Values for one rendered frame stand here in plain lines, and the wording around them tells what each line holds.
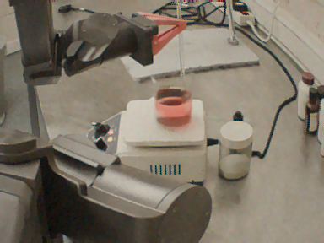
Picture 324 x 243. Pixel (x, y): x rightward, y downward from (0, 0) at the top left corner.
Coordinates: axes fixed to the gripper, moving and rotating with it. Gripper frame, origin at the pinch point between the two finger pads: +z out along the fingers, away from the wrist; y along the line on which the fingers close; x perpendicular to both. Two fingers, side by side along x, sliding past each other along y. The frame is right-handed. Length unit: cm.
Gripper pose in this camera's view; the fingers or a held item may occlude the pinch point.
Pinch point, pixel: (180, 24)
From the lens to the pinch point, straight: 102.3
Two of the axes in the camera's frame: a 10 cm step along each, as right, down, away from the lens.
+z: 8.5, -3.0, 4.4
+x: 0.3, 8.5, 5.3
